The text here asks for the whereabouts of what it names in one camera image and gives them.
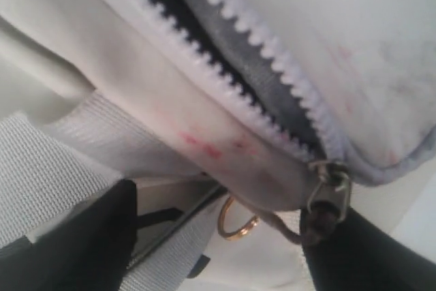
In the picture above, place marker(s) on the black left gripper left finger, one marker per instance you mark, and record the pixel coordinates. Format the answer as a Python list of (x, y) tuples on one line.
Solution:
[(88, 251)]

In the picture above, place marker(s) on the white fabric backpack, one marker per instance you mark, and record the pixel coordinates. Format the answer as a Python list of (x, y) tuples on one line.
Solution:
[(230, 116)]

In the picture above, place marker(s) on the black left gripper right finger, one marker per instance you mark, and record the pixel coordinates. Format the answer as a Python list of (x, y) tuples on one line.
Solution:
[(357, 255)]

